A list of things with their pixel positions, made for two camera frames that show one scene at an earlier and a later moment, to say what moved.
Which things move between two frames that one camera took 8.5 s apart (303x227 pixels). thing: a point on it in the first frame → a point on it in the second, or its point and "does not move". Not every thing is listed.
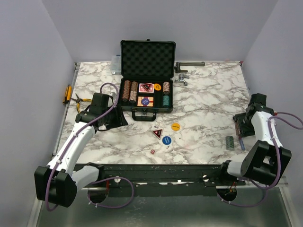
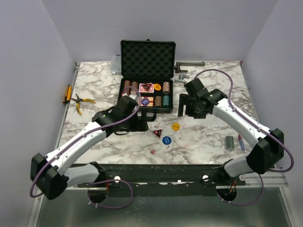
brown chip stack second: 133,91 does not move
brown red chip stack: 237,128 → 158,100
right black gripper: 245,131 → 184,100
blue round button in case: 145,101 does not move
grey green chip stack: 229,143 does not move
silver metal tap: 181,79 does not move
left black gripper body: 111,120 → 133,125
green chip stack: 165,100 does not move
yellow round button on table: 175,126 does not move
